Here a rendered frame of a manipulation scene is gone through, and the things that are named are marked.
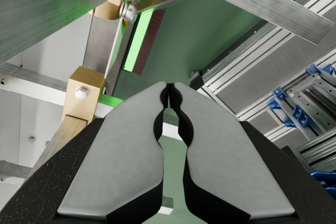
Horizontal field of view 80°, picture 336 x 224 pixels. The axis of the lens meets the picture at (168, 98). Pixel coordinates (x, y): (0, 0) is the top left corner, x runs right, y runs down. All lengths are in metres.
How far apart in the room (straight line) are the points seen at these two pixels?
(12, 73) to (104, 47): 0.16
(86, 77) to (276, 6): 0.28
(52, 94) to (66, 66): 0.22
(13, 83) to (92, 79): 0.12
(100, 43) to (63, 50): 0.15
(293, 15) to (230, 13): 0.90
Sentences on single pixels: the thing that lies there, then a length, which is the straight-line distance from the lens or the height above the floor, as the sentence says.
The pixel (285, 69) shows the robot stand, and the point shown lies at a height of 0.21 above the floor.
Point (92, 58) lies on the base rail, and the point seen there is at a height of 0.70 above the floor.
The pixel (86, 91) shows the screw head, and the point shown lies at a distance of 0.34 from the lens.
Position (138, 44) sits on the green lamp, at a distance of 0.43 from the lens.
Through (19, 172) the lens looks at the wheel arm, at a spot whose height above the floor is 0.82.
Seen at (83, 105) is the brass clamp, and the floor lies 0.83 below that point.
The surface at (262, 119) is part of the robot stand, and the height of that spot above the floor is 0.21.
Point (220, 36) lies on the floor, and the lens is 1.20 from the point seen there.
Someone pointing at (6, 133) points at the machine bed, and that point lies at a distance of 0.72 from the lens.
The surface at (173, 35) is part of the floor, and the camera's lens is 1.16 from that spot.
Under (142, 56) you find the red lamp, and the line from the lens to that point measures 0.44.
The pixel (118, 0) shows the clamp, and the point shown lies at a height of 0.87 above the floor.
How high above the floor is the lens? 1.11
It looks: 57 degrees down
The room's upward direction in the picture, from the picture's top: 177 degrees clockwise
